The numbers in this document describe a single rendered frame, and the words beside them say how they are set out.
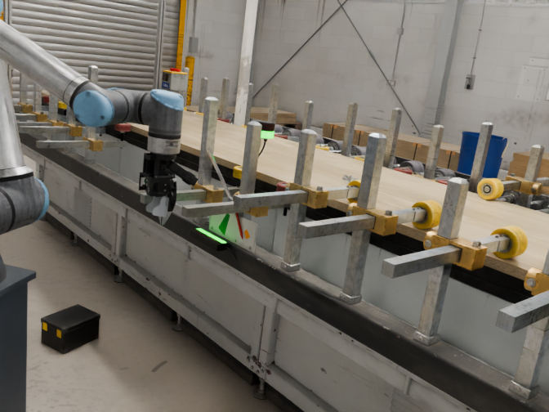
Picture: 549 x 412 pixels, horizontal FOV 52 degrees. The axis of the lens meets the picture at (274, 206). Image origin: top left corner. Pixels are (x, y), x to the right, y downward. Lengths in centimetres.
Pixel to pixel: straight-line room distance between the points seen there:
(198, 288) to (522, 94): 699
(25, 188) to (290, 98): 963
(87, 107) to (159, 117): 19
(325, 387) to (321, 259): 47
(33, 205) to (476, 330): 134
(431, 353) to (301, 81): 988
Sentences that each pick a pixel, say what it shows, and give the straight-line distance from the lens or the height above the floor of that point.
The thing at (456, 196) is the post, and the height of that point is 107.
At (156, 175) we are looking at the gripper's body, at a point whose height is 97.
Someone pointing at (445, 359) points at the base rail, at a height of 70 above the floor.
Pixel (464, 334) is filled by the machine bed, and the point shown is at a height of 66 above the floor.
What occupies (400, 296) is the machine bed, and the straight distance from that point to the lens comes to 175.
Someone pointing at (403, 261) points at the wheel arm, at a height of 96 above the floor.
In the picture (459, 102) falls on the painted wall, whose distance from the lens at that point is 931.
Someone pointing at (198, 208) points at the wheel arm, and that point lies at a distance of 172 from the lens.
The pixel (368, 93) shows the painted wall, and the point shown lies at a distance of 1015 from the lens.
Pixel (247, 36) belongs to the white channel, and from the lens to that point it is 345.
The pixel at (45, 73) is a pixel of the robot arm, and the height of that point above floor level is 121.
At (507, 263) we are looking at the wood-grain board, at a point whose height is 90.
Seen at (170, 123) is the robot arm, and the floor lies 111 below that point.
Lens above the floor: 133
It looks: 15 degrees down
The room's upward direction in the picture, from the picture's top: 7 degrees clockwise
